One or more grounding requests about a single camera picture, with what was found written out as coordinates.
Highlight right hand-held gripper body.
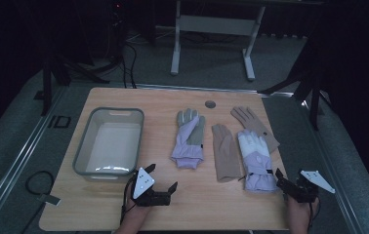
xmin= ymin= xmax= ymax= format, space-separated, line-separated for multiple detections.
xmin=283 ymin=170 xmax=336 ymax=205

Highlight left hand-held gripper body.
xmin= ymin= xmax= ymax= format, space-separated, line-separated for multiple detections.
xmin=127 ymin=167 xmax=173 ymax=208

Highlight beige fabric glove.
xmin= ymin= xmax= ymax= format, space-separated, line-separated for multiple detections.
xmin=211 ymin=123 xmax=242 ymax=183
xmin=230 ymin=105 xmax=281 ymax=154

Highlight person's right hand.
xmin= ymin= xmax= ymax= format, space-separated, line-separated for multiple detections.
xmin=286 ymin=194 xmax=321 ymax=227

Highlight person's left hand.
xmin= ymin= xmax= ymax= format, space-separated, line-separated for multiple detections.
xmin=120 ymin=193 xmax=152 ymax=225

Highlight purple ski glove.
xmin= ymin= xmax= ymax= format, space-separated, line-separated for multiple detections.
xmin=171 ymin=107 xmax=207 ymax=170
xmin=236 ymin=129 xmax=280 ymax=194

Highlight grey plastic bin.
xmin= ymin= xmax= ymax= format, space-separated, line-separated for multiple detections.
xmin=72 ymin=106 xmax=145 ymax=182

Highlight black metal stand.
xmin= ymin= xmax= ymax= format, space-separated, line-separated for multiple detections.
xmin=259 ymin=28 xmax=328 ymax=132
xmin=39 ymin=53 xmax=110 ymax=117

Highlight grey floor plate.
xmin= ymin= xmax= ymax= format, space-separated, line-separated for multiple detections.
xmin=37 ymin=193 xmax=62 ymax=207

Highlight black equipment tower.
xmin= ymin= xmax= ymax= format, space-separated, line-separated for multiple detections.
xmin=109 ymin=0 xmax=127 ymax=64

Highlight left hand-held gripper cable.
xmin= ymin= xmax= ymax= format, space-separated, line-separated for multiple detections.
xmin=119 ymin=179 xmax=136 ymax=225

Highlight hand-held gripper cable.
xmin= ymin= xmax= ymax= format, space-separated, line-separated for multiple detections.
xmin=119 ymin=179 xmax=136 ymax=225
xmin=307 ymin=201 xmax=321 ymax=232

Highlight right hand-held gripper cable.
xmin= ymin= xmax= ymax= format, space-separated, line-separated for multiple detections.
xmin=307 ymin=201 xmax=321 ymax=232

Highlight metal floor rail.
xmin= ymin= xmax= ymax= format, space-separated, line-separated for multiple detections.
xmin=0 ymin=87 xmax=67 ymax=234
xmin=298 ymin=96 xmax=366 ymax=234

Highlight black floor cables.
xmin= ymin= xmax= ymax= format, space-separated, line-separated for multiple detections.
xmin=119 ymin=40 xmax=139 ymax=90

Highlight black looped floor cable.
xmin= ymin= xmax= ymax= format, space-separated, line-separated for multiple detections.
xmin=24 ymin=170 xmax=56 ymax=196

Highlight white desk frame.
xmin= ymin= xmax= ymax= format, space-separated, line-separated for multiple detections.
xmin=170 ymin=0 xmax=267 ymax=82

